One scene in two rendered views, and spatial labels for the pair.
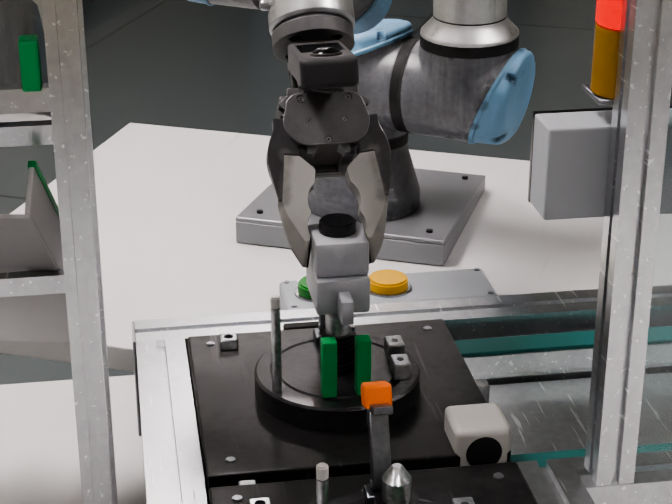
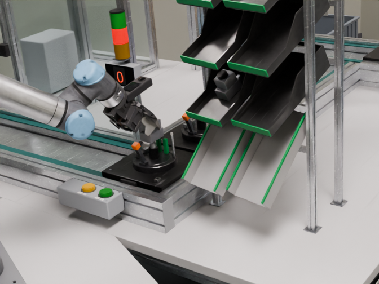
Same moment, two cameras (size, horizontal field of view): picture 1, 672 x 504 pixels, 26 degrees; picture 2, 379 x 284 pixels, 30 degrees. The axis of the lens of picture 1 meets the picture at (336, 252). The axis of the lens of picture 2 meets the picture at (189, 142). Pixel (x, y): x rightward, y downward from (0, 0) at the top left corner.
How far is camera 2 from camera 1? 2.85 m
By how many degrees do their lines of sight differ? 114
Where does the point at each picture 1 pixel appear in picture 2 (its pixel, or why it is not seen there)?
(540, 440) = not seen: hidden behind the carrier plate
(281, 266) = (38, 274)
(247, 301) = (75, 262)
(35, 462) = (208, 229)
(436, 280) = (74, 186)
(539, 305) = (70, 171)
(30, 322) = (210, 171)
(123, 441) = (180, 226)
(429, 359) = (125, 163)
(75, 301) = not seen: hidden behind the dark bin
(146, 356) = (175, 191)
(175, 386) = (181, 181)
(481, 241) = not seen: outside the picture
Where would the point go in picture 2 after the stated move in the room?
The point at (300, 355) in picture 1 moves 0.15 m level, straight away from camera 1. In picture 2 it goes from (155, 163) to (119, 181)
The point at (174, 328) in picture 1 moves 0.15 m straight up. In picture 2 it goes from (155, 198) to (150, 151)
